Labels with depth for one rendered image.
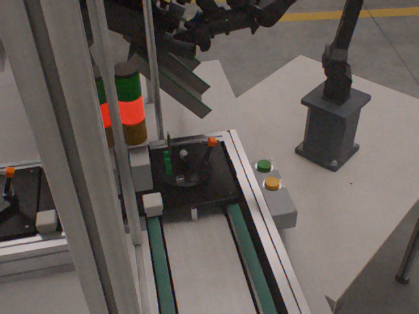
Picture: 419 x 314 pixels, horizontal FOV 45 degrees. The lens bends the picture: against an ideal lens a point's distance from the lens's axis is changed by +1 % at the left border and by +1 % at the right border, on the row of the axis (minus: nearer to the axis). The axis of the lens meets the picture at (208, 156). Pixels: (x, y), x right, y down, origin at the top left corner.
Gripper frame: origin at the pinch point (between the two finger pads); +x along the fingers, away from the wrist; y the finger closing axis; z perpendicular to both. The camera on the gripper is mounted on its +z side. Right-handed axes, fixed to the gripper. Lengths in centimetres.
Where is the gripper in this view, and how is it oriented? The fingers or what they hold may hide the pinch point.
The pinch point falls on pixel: (186, 30)
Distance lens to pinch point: 138.0
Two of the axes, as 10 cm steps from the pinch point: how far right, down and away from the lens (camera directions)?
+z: -2.7, -7.7, -5.8
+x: -9.6, 1.6, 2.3
